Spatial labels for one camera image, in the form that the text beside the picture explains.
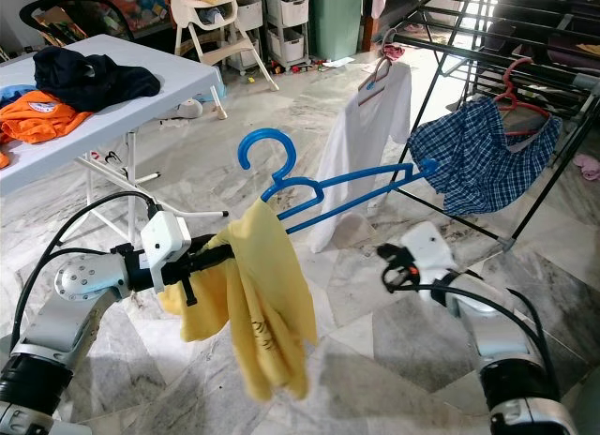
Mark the yellow shirt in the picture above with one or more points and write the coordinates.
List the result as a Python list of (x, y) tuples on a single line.
[(267, 304)]

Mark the blue plastic hanger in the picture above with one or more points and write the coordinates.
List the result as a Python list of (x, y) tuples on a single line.
[(267, 140)]

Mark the black garment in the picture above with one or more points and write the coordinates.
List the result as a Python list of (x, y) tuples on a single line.
[(98, 79)]

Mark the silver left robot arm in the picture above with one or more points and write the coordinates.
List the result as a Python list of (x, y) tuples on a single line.
[(89, 285)]

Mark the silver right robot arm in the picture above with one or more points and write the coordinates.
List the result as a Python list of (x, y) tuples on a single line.
[(492, 332)]

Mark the pink brown hanger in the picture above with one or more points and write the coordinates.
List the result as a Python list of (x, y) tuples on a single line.
[(373, 88)]

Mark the coral red hanger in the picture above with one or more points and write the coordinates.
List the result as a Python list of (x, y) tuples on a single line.
[(516, 102)]

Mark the white shirt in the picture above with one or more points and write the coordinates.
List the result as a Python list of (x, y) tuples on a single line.
[(361, 144)]

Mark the blue plaid shirt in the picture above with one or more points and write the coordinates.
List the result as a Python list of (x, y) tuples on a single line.
[(483, 163)]

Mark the grey folding table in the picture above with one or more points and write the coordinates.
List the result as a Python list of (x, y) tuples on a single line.
[(178, 74)]

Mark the white paper sheet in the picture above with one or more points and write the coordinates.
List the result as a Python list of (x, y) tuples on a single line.
[(339, 62)]

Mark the small red cloth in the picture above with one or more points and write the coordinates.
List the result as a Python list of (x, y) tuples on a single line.
[(394, 51)]

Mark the orange shirt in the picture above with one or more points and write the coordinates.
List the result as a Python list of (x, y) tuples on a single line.
[(42, 116)]

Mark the pink cloth item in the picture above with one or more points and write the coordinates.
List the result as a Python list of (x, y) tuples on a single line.
[(589, 166)]

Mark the green plastic bin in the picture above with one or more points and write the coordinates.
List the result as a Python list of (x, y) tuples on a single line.
[(336, 22)]

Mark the white baby high chair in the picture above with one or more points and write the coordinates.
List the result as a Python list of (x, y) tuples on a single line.
[(206, 22)]

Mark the blue garment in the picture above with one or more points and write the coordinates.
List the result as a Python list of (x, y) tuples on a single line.
[(14, 94)]

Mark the grey drawer trolley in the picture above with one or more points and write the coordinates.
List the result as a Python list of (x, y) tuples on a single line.
[(286, 27)]

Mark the black metal drying rack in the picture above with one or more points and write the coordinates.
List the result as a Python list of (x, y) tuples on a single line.
[(506, 32)]

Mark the black folded stroller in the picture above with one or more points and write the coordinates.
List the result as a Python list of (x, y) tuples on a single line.
[(61, 18)]

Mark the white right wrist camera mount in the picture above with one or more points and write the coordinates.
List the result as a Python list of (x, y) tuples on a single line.
[(429, 247)]

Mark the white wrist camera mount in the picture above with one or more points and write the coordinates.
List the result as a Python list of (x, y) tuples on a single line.
[(167, 238), (429, 247)]

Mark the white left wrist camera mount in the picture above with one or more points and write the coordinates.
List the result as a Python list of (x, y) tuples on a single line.
[(167, 238)]

